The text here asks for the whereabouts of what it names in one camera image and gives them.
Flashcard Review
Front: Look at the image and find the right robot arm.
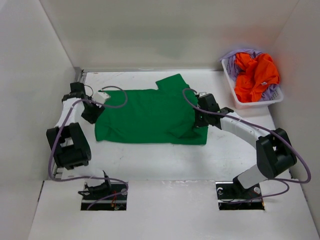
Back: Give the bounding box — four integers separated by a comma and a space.
194, 93, 297, 199

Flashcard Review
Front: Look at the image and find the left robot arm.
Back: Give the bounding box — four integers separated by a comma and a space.
46, 82, 112, 200

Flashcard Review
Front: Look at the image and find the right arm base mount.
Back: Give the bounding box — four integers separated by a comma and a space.
215, 181, 265, 211

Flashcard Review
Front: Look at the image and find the white plastic laundry basket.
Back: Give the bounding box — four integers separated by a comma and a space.
221, 59, 284, 110

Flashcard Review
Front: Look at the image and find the green t shirt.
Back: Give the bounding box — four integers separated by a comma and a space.
94, 74, 208, 146

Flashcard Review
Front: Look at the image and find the orange t shirt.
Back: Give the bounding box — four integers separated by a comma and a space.
234, 52, 280, 103

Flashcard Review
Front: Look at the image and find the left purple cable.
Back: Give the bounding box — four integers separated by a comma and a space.
47, 85, 129, 211

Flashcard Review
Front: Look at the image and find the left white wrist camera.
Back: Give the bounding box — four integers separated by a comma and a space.
92, 91, 111, 104

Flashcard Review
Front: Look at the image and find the lavender t shirt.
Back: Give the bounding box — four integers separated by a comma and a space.
221, 49, 279, 102

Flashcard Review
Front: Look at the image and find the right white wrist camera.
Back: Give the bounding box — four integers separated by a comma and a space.
197, 92, 207, 98

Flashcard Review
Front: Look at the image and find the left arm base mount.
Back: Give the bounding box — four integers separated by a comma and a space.
78, 182, 128, 211

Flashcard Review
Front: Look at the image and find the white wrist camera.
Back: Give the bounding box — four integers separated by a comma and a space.
197, 92, 207, 98
92, 91, 111, 104

